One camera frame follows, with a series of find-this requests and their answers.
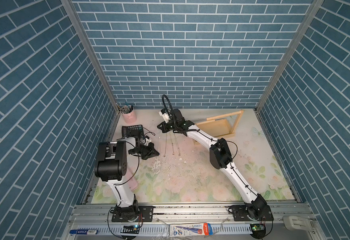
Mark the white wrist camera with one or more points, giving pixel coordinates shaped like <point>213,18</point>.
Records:
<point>146,139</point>
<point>163,113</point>

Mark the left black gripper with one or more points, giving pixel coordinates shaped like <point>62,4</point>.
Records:
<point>151,149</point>

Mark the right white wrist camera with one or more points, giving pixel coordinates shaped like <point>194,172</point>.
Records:
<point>163,113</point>

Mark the red blue packaged box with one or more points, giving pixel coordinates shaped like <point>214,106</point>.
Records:
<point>187,230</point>

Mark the white plastic bracket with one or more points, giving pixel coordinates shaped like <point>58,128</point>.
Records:
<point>293,223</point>

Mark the pens in pink cup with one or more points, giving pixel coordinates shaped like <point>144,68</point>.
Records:
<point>126,109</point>

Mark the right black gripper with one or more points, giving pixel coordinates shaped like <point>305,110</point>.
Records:
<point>164,129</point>

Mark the pink pen holder cup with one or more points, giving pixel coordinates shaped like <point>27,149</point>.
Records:
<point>130,118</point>

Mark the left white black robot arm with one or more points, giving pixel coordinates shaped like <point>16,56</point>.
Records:
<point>112,166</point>

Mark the wooden jewelry display stand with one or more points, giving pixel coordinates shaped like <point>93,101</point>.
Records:
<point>221,126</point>

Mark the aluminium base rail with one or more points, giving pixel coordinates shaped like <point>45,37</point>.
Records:
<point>229,220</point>

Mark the black desk calculator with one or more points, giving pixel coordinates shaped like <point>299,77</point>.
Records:
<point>136,131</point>

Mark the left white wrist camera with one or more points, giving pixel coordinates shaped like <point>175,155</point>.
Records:
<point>146,139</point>

